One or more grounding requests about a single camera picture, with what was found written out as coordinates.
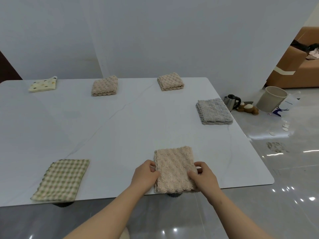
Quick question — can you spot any white marble table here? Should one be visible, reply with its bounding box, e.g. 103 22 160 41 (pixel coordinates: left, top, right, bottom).
0 77 274 208

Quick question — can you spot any steel electric kettle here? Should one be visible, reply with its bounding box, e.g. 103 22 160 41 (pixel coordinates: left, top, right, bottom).
223 94 242 112

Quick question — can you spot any yellow polka dot cloth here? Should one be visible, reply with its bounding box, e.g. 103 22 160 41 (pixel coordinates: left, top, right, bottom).
28 76 58 93

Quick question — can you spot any black garment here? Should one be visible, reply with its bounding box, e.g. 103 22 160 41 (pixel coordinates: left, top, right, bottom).
291 40 319 53

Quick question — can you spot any dark brown wooden door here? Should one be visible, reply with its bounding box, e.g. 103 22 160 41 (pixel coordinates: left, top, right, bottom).
0 50 23 81

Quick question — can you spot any green checked cloth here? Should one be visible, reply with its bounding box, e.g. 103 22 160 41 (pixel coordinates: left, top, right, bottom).
30 159 90 203

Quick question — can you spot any cream plastic bin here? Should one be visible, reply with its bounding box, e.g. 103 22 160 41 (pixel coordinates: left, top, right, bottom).
256 86 289 112

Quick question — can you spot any person's right hand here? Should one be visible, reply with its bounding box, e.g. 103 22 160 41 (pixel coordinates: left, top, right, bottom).
187 161 222 206

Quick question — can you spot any person's left forearm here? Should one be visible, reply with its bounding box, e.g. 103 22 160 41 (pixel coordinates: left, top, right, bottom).
63 184 148 239

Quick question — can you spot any person's left hand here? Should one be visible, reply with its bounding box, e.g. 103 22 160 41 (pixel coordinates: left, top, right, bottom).
130 160 160 195

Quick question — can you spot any grey fluffy towel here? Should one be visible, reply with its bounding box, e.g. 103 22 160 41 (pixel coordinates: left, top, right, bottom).
195 98 234 126

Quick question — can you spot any brown wooden furniture piece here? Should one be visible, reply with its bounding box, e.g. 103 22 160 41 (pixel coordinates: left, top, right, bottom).
264 26 319 89

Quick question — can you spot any beige textured towel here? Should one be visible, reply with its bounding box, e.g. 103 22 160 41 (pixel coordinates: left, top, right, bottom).
157 72 185 92
91 75 119 97
153 146 200 195

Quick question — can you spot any pink and white garment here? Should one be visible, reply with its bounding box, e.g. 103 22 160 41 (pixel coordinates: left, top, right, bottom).
305 48 319 60

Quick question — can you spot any person's right forearm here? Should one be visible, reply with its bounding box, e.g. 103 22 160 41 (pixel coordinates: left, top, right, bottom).
205 189 274 239

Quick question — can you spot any brown plush toy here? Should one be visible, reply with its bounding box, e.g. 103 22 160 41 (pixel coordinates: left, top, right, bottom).
236 102 260 115

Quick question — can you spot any blue and white package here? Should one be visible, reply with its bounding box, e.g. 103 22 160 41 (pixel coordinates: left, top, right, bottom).
271 91 301 117

